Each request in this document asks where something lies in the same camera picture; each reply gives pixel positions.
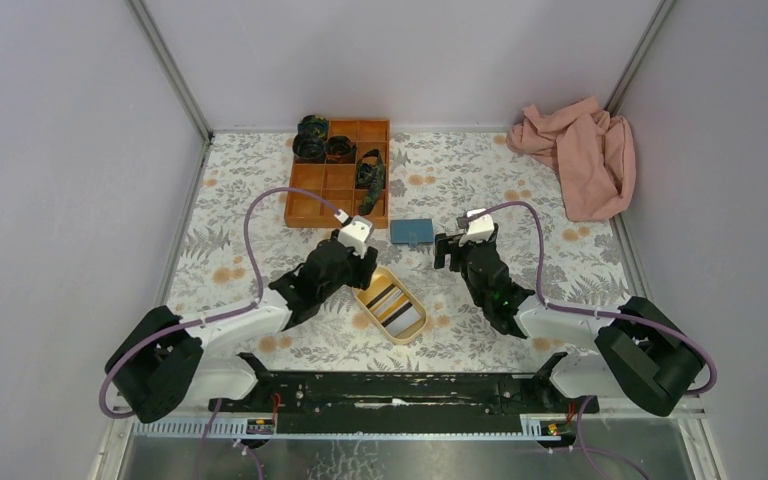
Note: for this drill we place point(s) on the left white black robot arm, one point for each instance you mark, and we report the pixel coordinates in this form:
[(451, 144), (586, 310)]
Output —
[(169, 360)]

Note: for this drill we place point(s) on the beige oval tray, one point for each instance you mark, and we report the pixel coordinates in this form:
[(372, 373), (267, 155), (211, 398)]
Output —
[(383, 271)]

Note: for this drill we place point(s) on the white slotted cable duct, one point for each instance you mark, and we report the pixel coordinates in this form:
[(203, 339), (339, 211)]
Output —
[(373, 424)]

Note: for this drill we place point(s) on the blue leather card holder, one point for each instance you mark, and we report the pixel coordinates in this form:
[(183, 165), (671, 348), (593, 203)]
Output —
[(411, 232)]

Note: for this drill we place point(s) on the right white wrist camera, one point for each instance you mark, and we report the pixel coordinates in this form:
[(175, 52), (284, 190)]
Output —
[(477, 226)]

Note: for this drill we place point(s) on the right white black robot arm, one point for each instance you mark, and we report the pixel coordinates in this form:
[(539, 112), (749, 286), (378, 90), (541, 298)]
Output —
[(632, 350)]

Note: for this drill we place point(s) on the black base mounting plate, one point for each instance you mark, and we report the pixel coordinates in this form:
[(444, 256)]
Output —
[(308, 392)]

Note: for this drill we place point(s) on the pink crumpled cloth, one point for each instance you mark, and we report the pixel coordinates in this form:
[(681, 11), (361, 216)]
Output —
[(591, 151)]

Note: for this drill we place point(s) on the dark rolled belt middle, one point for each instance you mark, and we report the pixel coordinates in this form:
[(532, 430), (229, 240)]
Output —
[(340, 150)]

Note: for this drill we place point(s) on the dark rolled belt outside box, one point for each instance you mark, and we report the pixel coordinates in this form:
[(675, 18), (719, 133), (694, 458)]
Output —
[(314, 126)]

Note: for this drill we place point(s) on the dark rolled belt top-left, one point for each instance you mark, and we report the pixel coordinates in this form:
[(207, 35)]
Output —
[(309, 148)]

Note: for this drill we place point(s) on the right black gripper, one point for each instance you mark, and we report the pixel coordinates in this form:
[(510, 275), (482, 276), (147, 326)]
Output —
[(446, 245)]

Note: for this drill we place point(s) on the cards in beige tray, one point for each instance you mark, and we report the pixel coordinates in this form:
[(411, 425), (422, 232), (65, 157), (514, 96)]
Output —
[(392, 308)]

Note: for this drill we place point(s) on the floral patterned table mat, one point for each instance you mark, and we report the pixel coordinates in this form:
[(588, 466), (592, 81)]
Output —
[(237, 225)]

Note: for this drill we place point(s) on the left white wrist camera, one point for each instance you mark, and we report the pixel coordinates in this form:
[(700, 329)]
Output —
[(355, 233)]

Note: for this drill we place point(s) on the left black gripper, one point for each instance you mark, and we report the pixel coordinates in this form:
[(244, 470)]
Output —
[(364, 268)]

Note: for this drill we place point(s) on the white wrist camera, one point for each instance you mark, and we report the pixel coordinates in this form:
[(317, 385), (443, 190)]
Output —
[(477, 226), (355, 233)]

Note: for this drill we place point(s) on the orange compartment organizer box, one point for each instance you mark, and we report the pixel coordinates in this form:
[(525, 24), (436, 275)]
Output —
[(335, 183)]

